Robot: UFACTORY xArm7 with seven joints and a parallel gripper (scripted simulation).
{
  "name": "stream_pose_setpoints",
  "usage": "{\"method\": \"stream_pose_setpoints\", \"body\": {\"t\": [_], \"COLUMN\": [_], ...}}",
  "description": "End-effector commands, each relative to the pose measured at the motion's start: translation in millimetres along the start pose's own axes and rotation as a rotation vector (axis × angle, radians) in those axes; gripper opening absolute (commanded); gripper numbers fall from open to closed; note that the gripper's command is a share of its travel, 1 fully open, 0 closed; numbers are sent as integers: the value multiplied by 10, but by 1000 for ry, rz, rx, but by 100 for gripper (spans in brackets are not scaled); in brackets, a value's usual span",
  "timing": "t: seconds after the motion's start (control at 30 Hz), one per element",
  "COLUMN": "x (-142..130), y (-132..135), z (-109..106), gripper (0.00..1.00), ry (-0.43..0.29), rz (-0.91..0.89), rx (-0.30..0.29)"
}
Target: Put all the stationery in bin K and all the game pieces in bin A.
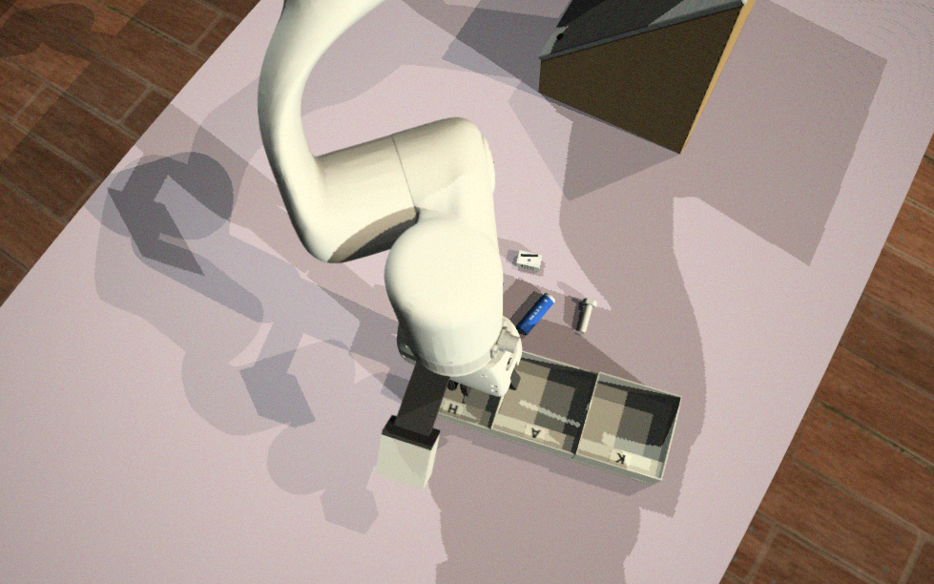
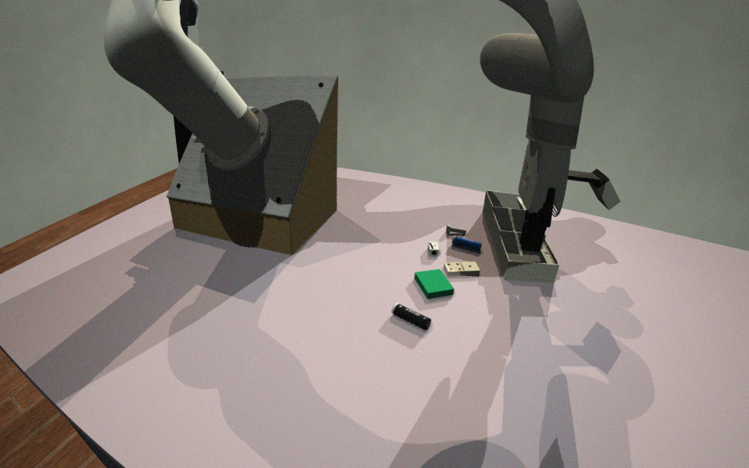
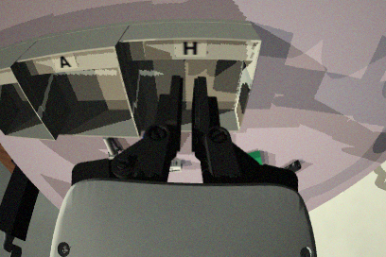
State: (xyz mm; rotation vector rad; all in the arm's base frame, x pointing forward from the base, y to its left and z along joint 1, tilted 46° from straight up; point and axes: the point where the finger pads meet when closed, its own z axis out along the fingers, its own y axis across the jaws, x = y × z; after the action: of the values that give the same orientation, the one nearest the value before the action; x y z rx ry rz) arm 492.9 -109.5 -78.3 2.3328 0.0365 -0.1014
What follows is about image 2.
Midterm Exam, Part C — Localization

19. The beige domino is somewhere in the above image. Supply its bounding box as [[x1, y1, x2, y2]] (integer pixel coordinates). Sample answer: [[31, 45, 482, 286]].
[[444, 262, 480, 275]]

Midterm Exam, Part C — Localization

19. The beige three-compartment bin rack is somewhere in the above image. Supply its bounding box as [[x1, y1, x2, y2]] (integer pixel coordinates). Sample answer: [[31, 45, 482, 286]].
[[483, 190, 559, 283]]

